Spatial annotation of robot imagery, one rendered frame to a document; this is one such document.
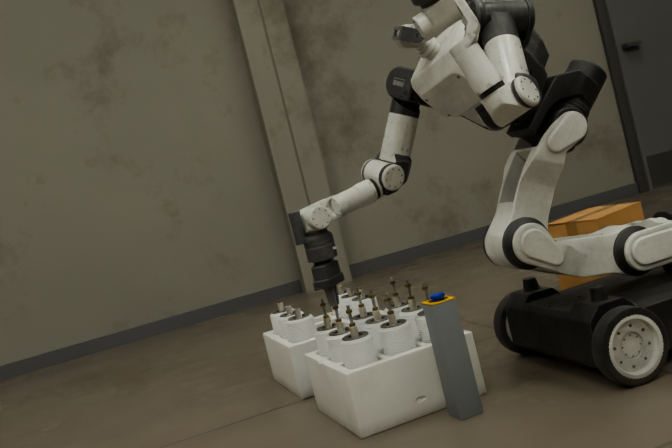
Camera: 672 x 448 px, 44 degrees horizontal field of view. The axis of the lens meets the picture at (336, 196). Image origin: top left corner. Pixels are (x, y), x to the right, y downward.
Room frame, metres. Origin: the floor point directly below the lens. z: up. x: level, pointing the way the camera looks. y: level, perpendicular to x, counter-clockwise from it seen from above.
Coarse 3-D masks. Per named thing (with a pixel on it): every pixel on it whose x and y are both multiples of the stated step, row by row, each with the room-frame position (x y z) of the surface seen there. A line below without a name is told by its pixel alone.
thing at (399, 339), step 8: (384, 328) 2.29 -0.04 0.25; (392, 328) 2.27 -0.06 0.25; (400, 328) 2.27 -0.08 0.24; (408, 328) 2.29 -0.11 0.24; (384, 336) 2.28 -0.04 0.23; (392, 336) 2.27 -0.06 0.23; (400, 336) 2.27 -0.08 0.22; (408, 336) 2.28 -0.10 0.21; (384, 344) 2.29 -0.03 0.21; (392, 344) 2.27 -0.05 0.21; (400, 344) 2.27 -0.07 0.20; (408, 344) 2.28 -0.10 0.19; (384, 352) 2.30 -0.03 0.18; (392, 352) 2.27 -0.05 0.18; (400, 352) 2.27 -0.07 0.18
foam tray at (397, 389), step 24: (312, 360) 2.47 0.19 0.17; (384, 360) 2.23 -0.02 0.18; (408, 360) 2.24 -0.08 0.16; (432, 360) 2.26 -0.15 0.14; (312, 384) 2.54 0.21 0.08; (336, 384) 2.28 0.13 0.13; (360, 384) 2.19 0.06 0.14; (384, 384) 2.21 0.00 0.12; (408, 384) 2.23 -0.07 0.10; (432, 384) 2.26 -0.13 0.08; (480, 384) 2.30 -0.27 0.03; (336, 408) 2.34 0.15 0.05; (360, 408) 2.19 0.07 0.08; (384, 408) 2.21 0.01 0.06; (408, 408) 2.23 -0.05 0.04; (432, 408) 2.25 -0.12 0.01; (360, 432) 2.18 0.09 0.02
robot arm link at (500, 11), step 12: (492, 0) 2.08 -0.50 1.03; (504, 0) 2.08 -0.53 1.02; (516, 0) 2.09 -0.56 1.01; (492, 12) 2.06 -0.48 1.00; (504, 12) 2.06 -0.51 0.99; (516, 12) 2.06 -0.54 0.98; (528, 12) 2.07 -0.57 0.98; (492, 24) 2.04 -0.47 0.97; (504, 24) 2.03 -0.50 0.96; (516, 24) 2.07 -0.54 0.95; (492, 36) 2.03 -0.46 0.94
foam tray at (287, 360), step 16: (320, 320) 3.12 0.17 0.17; (272, 336) 2.96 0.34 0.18; (272, 352) 2.98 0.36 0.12; (288, 352) 2.73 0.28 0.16; (304, 352) 2.72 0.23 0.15; (272, 368) 3.05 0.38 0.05; (288, 368) 2.79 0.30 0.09; (304, 368) 2.72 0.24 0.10; (288, 384) 2.85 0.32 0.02; (304, 384) 2.71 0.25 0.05
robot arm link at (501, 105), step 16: (480, 48) 1.91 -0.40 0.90; (464, 64) 1.91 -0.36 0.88; (480, 64) 1.89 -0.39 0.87; (480, 80) 1.89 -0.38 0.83; (496, 80) 1.89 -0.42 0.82; (480, 96) 1.91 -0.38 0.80; (496, 96) 1.89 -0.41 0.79; (512, 96) 1.89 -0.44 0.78; (480, 112) 1.94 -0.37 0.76; (496, 112) 1.91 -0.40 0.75; (512, 112) 1.91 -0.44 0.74; (496, 128) 1.96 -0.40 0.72
